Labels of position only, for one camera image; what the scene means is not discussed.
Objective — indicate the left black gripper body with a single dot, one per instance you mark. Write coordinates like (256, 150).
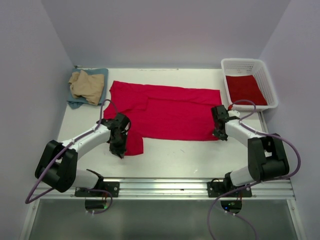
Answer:
(119, 143)

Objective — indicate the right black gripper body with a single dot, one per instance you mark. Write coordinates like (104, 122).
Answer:
(219, 134)

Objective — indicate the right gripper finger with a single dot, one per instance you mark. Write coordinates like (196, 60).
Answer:
(216, 133)
(223, 136)

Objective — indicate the bright red t shirt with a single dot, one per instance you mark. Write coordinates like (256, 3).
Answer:
(163, 112)

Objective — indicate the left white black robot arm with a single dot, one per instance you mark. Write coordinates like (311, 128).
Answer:
(58, 165)

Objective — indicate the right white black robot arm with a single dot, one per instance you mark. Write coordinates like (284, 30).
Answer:
(266, 155)

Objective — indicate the dark red folded shirt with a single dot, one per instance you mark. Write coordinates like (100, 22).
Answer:
(245, 88)

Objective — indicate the white plastic basket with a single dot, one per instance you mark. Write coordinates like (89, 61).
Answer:
(241, 67)

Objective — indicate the beige crumpled shirt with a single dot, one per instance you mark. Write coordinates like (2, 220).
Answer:
(90, 87)

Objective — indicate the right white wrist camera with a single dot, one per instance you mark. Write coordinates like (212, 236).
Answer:
(232, 112)

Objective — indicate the aluminium mounting rail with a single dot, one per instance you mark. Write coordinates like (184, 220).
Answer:
(190, 189)

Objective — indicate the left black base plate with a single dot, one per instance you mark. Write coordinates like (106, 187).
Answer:
(99, 190)

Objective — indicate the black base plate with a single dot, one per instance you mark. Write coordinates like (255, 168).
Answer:
(218, 188)
(99, 190)

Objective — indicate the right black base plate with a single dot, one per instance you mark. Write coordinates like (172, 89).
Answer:
(218, 188)

